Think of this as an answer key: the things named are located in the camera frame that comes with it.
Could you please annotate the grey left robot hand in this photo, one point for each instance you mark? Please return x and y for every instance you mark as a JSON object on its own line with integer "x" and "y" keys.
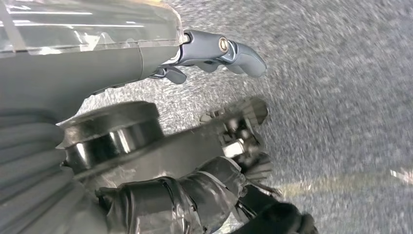
{"x": 80, "y": 64}

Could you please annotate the yellow floor tape strip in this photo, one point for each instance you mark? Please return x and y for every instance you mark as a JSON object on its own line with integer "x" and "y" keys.
{"x": 338, "y": 181}

